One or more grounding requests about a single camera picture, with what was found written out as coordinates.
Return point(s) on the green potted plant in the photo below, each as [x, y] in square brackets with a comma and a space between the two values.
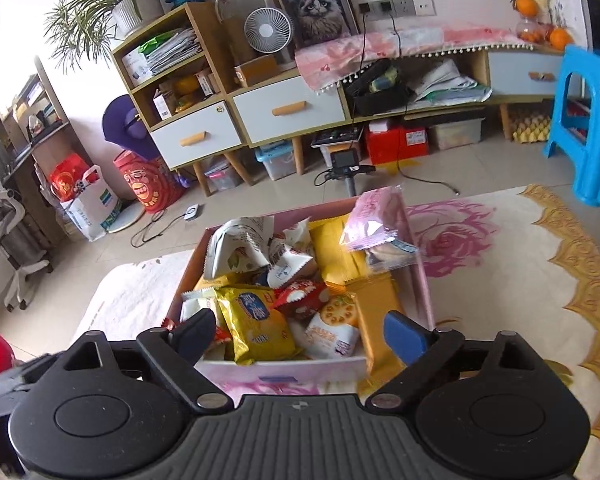
[135, 10]

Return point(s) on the blue plastic stool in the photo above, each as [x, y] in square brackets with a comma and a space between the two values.
[595, 65]

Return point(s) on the tall wooden shelf cabinet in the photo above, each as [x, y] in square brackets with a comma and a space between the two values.
[211, 55]

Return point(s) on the translucent white packet blue print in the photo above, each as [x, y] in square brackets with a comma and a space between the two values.
[395, 255]

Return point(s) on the red gift bag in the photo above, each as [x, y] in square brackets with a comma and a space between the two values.
[67, 180]

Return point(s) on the yellow packet with blue label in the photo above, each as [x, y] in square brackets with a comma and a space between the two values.
[255, 330]

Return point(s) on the round white floor base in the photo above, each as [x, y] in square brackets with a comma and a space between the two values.
[127, 219]

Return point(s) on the white carton box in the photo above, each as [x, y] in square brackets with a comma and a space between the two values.
[162, 107]

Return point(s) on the black bag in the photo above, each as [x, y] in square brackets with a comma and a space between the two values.
[375, 102]

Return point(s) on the dark wooden bookcase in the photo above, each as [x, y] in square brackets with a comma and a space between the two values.
[27, 175]

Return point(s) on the small white drawer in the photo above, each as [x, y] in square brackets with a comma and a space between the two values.
[510, 75]

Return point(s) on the brown cardboard box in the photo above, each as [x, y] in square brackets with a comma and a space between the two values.
[257, 71]

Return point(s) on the glass jar of small oranges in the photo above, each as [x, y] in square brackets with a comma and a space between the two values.
[532, 32]

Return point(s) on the white drawer with keyhole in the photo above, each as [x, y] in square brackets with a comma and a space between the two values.
[215, 130]

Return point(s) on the red cardboard box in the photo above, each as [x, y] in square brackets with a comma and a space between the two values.
[385, 147]

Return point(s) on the red printed bag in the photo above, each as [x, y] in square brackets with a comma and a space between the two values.
[145, 190]

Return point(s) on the white yellow cake packet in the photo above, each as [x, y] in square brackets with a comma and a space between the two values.
[200, 307]

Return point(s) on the clear plastic bin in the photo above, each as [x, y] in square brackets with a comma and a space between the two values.
[455, 135]

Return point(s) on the small clear storage box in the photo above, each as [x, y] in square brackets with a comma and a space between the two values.
[222, 177]

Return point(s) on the black flat device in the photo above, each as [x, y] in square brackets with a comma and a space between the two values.
[335, 136]

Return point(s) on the pile of papers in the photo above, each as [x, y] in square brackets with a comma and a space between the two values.
[445, 85]

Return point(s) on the black camera on tripod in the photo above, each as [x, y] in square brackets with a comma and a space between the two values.
[345, 162]

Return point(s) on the framed cat picture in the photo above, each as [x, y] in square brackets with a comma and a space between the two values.
[320, 10]

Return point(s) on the white packet with cracker print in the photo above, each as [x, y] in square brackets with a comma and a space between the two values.
[330, 330]

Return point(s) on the low wooden cabinet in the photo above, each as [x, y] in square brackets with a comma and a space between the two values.
[480, 67]

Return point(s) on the white desk fan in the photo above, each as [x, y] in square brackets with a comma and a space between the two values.
[268, 30]

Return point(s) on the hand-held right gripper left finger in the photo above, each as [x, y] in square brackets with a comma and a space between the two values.
[195, 335]

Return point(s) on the pink snack packet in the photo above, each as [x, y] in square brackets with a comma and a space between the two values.
[375, 215]

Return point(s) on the white packet with dark print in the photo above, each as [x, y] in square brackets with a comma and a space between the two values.
[287, 265]

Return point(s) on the purple plush toy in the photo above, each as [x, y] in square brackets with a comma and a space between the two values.
[120, 125]

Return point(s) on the stack of documents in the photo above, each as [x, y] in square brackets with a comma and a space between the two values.
[175, 50]

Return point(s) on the yellow egg tray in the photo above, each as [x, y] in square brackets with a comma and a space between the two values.
[530, 130]

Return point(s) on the pink cardboard box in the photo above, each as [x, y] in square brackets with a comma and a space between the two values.
[240, 372]

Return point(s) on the white office chair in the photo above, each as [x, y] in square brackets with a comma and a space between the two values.
[20, 245]

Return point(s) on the white product box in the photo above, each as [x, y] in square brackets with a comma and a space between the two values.
[135, 70]

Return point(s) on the wall socket panel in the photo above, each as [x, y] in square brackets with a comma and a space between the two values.
[420, 7]

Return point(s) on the wide white drawer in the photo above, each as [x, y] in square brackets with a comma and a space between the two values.
[260, 120]

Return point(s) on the plain yellow snack packet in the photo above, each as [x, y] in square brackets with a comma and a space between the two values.
[375, 320]
[335, 255]

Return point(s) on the white paper bag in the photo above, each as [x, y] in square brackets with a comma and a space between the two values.
[92, 210]

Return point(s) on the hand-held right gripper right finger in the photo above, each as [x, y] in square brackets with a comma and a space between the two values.
[402, 335]

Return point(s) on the clear storage box blue lid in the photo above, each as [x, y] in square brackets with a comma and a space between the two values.
[275, 162]

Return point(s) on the pink floral cloth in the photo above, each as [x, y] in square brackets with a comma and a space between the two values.
[330, 60]

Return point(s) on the small brown box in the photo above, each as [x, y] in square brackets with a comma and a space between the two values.
[205, 82]

